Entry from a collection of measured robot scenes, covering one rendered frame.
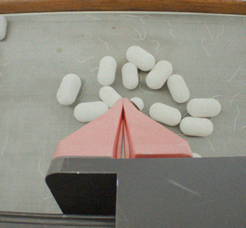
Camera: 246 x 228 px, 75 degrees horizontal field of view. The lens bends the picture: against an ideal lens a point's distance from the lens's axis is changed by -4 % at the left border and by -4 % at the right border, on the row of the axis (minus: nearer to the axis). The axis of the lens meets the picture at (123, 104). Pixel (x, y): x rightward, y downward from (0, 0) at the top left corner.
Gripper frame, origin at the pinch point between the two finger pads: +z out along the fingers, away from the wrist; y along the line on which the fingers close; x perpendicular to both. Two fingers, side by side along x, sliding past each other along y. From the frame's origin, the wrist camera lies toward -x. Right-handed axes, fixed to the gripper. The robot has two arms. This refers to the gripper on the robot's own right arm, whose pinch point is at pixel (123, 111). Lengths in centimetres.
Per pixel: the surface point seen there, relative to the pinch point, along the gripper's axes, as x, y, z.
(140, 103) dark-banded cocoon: 2.9, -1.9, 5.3
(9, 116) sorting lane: 4.9, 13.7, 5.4
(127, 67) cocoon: 0.1, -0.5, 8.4
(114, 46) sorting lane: -1.1, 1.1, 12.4
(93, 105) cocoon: 2.8, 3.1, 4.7
